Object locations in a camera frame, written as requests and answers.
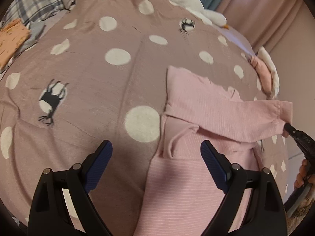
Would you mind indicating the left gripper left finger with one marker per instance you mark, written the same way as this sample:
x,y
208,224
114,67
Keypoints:
x,y
49,214

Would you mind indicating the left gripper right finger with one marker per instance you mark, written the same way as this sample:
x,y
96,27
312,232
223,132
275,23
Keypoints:
x,y
264,214

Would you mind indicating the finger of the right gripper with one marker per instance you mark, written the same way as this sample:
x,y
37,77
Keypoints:
x,y
294,133

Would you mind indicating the pink knit sweater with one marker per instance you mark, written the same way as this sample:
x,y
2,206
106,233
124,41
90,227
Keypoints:
x,y
180,196

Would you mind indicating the right hand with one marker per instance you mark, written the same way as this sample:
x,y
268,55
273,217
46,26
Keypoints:
x,y
302,177

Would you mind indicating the fluffy beige sleeve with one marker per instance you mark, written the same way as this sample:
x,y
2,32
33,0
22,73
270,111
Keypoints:
x,y
300,213

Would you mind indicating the folded pink garment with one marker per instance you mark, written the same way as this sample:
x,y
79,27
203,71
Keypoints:
x,y
263,73

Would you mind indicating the folded white garment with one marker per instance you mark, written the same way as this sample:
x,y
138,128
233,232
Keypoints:
x,y
265,56

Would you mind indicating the pink curtain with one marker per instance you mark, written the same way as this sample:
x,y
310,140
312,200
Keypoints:
x,y
266,22

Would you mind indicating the polka dot mauve blanket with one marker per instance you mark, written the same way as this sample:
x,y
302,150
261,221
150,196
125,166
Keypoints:
x,y
100,73

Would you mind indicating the folded orange printed garment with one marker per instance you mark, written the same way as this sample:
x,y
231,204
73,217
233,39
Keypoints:
x,y
13,35

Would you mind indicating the grey garment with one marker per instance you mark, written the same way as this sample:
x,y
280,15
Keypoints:
x,y
36,29

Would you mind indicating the plaid pillow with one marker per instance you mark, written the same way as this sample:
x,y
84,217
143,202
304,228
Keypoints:
x,y
31,10

